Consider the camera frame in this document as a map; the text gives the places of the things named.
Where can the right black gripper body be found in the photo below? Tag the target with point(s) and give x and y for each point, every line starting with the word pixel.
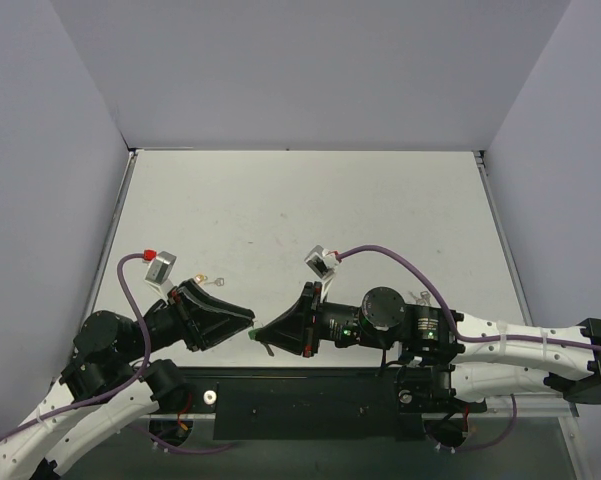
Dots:
pixel 309 320

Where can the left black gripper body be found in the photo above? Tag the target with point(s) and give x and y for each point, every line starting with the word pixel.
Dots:
pixel 184 317

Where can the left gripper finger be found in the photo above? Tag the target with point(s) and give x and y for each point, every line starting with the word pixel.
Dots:
pixel 194 297
pixel 214 332

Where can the silver key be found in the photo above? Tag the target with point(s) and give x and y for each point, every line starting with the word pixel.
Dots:
pixel 268 349
pixel 217 282

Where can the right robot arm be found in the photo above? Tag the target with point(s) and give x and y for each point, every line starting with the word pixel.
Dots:
pixel 462 357

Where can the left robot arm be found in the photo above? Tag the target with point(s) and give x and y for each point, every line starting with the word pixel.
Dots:
pixel 107 383

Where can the silver keys bunch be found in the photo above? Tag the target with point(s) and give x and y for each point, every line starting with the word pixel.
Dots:
pixel 422 299

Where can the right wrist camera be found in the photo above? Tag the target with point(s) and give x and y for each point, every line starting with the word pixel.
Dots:
pixel 324 263

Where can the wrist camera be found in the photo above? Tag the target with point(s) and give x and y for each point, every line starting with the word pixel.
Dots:
pixel 324 263
pixel 160 266

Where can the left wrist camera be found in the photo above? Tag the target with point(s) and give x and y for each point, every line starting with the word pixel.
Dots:
pixel 160 266

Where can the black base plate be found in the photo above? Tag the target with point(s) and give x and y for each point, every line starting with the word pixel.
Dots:
pixel 321 403

